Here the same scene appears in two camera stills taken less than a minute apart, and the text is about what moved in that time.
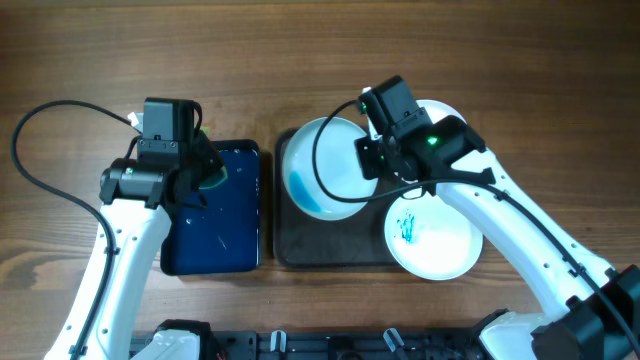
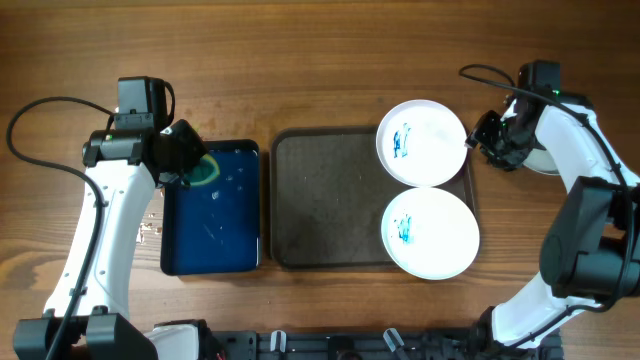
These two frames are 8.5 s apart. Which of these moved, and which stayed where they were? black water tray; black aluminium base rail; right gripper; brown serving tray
Moved: right gripper
Stayed: brown serving tray; black water tray; black aluminium base rail
